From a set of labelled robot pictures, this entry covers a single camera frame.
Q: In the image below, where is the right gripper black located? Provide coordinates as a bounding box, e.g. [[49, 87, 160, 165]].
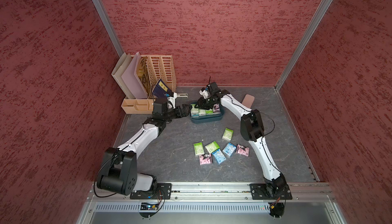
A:
[[195, 95, 219, 110]]

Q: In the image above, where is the green tissue pack top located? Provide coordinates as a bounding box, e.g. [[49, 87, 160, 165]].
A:
[[199, 109, 206, 116]]

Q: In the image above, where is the pink tissue pack top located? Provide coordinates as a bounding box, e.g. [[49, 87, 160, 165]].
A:
[[213, 103, 221, 115]]

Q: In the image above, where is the pink tissue pack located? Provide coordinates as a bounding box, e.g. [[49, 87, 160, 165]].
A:
[[236, 144, 250, 157], [199, 153, 213, 165], [213, 103, 221, 115]]

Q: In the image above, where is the teal storage box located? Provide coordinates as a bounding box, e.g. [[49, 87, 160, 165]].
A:
[[190, 105, 225, 124]]

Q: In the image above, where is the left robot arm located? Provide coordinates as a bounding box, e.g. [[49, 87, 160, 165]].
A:
[[93, 98, 191, 196]]

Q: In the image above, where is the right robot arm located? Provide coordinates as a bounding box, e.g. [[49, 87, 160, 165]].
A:
[[196, 82, 290, 199]]

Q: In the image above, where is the white stapler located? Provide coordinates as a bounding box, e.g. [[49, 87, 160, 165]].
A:
[[177, 93, 188, 98]]

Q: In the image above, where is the navy blue book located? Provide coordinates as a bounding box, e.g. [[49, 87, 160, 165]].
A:
[[152, 79, 173, 98]]

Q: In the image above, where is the pink case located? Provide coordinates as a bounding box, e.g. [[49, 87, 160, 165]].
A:
[[242, 94, 255, 108]]

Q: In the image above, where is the pink folder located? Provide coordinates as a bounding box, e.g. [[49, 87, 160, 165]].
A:
[[121, 52, 148, 99]]

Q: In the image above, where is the blue tissue pack right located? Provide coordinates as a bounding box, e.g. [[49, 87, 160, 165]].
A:
[[223, 143, 236, 157]]

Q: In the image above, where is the blue tissue pack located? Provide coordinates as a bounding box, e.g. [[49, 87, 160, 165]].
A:
[[223, 143, 236, 157], [212, 149, 226, 165]]

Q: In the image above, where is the beige file organizer rack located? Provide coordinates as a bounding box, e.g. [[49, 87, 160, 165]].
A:
[[112, 53, 177, 114]]

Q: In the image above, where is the pink tissue pack bottom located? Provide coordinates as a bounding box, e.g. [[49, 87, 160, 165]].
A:
[[199, 153, 213, 165]]

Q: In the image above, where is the blue tissue pack bottom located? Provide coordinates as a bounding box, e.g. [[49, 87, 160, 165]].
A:
[[212, 149, 226, 165]]

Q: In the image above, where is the gold patterned book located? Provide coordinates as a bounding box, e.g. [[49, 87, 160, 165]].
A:
[[137, 56, 151, 98]]

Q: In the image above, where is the pink tissue pack right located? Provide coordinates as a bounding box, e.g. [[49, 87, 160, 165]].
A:
[[236, 144, 250, 157]]

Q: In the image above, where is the beige folder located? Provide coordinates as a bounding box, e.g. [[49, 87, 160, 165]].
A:
[[111, 52, 136, 99]]

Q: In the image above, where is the left circuit board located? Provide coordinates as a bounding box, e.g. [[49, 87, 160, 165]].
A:
[[140, 203, 160, 211]]

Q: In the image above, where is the left corner aluminium profile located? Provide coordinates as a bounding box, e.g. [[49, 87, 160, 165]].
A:
[[92, 0, 124, 57]]

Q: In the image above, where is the corner aluminium profile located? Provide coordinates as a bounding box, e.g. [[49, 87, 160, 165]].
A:
[[92, 0, 124, 57], [275, 0, 333, 92]]

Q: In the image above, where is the right corner aluminium profile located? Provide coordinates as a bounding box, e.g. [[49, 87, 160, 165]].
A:
[[275, 0, 333, 92]]

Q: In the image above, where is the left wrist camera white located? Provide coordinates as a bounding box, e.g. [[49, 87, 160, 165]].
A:
[[165, 92, 177, 108]]

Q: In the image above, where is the aluminium front rail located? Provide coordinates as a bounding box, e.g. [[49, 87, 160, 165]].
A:
[[87, 181, 336, 203]]

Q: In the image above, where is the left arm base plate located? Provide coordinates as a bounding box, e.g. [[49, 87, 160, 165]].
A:
[[130, 183, 172, 200]]

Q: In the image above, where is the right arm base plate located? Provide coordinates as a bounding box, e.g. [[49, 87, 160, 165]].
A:
[[249, 183, 293, 200]]

